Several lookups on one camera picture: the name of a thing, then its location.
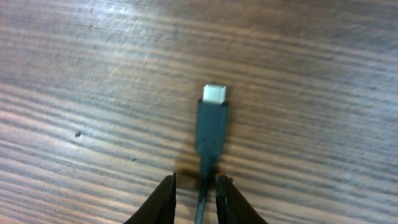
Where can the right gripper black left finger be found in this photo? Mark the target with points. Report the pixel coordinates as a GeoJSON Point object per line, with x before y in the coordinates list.
{"type": "Point", "coordinates": [159, 208]}

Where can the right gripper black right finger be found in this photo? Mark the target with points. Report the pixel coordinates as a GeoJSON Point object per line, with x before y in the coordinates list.
{"type": "Point", "coordinates": [232, 207]}

